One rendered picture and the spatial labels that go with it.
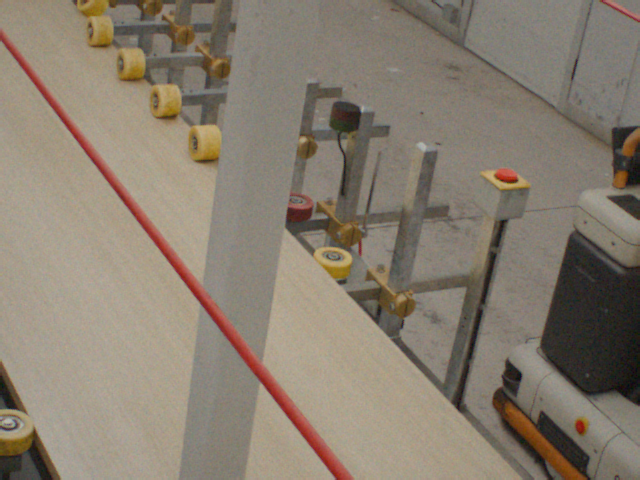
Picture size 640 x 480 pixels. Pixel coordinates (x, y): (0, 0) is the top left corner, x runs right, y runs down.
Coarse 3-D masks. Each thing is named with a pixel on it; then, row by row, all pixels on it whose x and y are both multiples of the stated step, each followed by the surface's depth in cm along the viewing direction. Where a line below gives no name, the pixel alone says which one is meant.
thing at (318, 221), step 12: (432, 204) 310; (444, 204) 311; (312, 216) 294; (324, 216) 295; (360, 216) 299; (372, 216) 300; (384, 216) 302; (396, 216) 304; (432, 216) 309; (444, 216) 311; (288, 228) 290; (300, 228) 292; (312, 228) 294; (324, 228) 295
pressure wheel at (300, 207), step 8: (296, 192) 293; (296, 200) 289; (304, 200) 290; (312, 200) 290; (288, 208) 286; (296, 208) 286; (304, 208) 287; (312, 208) 289; (288, 216) 287; (296, 216) 287; (304, 216) 288
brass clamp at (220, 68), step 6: (198, 48) 349; (204, 48) 349; (204, 54) 346; (204, 60) 346; (210, 60) 343; (216, 60) 343; (222, 60) 343; (228, 60) 345; (204, 66) 347; (210, 66) 343; (216, 66) 341; (222, 66) 342; (228, 66) 343; (210, 72) 344; (216, 72) 342; (222, 72) 343; (228, 72) 344; (222, 78) 344
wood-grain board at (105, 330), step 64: (0, 0) 380; (64, 0) 388; (0, 64) 335; (64, 64) 342; (0, 128) 300; (64, 128) 306; (128, 128) 311; (0, 192) 272; (64, 192) 277; (192, 192) 286; (0, 256) 249; (64, 256) 253; (128, 256) 257; (192, 256) 261; (0, 320) 229; (64, 320) 232; (128, 320) 236; (192, 320) 239; (320, 320) 246; (64, 384) 215; (128, 384) 218; (320, 384) 227; (384, 384) 230; (64, 448) 200; (128, 448) 203; (256, 448) 208; (384, 448) 213; (448, 448) 216
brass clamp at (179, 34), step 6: (162, 18) 369; (168, 18) 366; (174, 18) 367; (174, 24) 363; (174, 30) 363; (180, 30) 361; (186, 30) 360; (192, 30) 363; (168, 36) 367; (174, 36) 361; (180, 36) 361; (186, 36) 361; (192, 36) 362; (180, 42) 362; (186, 42) 363
